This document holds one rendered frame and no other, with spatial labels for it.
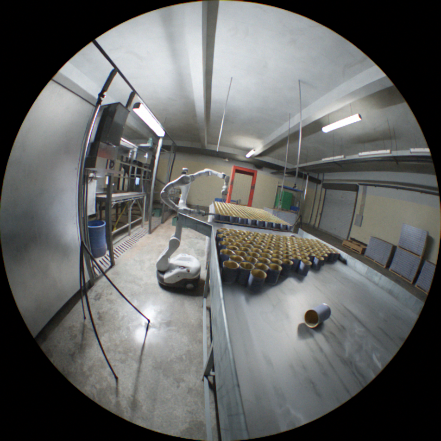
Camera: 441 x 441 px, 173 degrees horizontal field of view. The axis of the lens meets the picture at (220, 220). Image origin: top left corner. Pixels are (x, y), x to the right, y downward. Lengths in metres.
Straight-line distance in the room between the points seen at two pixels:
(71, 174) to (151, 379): 2.03
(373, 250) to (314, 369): 7.82
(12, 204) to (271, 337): 1.72
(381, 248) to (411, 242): 1.59
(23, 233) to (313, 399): 1.80
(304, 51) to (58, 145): 4.21
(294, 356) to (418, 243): 7.32
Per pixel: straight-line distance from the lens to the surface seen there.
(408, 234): 7.70
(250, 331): 0.48
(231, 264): 0.67
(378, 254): 8.05
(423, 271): 7.61
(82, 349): 1.81
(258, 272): 0.65
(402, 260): 7.74
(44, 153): 1.63
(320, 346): 0.55
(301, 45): 3.87
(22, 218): 1.57
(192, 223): 1.33
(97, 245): 3.02
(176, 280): 2.10
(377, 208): 10.14
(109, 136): 1.89
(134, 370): 1.57
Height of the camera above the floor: 1.45
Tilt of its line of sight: 12 degrees down
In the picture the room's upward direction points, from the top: 9 degrees clockwise
